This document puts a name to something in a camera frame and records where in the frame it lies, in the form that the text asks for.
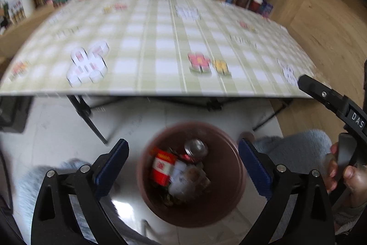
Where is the plaid bunny tablecloth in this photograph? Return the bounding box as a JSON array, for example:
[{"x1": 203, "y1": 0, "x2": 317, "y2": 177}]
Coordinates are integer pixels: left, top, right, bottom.
[{"x1": 0, "y1": 0, "x2": 317, "y2": 98}]

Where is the black folding table frame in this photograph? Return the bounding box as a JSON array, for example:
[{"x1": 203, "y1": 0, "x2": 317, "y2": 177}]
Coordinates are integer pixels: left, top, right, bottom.
[{"x1": 67, "y1": 94, "x2": 293, "y2": 145}]

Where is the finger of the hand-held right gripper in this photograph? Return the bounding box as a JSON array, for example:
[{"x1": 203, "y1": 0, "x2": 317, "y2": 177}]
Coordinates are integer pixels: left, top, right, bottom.
[{"x1": 298, "y1": 74, "x2": 349, "y2": 119}]

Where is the red cup white rim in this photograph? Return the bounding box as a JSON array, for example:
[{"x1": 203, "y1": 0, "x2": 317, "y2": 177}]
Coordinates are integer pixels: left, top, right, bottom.
[{"x1": 249, "y1": 0, "x2": 263, "y2": 13}]

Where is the person's right hand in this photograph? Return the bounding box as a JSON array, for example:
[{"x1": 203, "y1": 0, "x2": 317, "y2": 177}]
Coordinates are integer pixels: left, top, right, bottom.
[{"x1": 324, "y1": 143, "x2": 367, "y2": 194}]

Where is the small purple blue box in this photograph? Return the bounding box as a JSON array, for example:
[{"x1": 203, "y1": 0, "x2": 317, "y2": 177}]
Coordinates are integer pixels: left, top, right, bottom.
[{"x1": 259, "y1": 1, "x2": 273, "y2": 17}]

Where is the black storage case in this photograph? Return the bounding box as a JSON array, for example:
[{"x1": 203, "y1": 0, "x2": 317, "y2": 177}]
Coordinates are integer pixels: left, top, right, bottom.
[{"x1": 0, "y1": 96, "x2": 32, "y2": 133}]

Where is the low wooden cabinet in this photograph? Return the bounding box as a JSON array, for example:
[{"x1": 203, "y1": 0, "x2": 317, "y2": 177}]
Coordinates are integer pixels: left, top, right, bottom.
[{"x1": 0, "y1": 1, "x2": 55, "y2": 56}]

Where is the red white carton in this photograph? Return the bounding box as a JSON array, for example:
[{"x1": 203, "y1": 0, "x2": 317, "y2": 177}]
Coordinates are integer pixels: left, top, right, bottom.
[{"x1": 151, "y1": 147, "x2": 177, "y2": 186}]

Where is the brown plastic waste bin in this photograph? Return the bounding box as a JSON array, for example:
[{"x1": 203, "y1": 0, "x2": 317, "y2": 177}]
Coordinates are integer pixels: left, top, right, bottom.
[{"x1": 137, "y1": 122, "x2": 247, "y2": 228}]

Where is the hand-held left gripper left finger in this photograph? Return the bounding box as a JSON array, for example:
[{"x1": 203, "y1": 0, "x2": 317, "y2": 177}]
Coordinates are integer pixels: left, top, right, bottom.
[{"x1": 31, "y1": 139, "x2": 129, "y2": 245}]

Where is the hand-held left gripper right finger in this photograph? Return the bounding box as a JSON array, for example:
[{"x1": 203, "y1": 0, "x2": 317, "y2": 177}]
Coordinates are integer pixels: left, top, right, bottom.
[{"x1": 239, "y1": 138, "x2": 336, "y2": 245}]

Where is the white grey paper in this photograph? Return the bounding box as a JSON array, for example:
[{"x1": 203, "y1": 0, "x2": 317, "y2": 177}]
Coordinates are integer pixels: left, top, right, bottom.
[{"x1": 169, "y1": 160, "x2": 211, "y2": 200}]

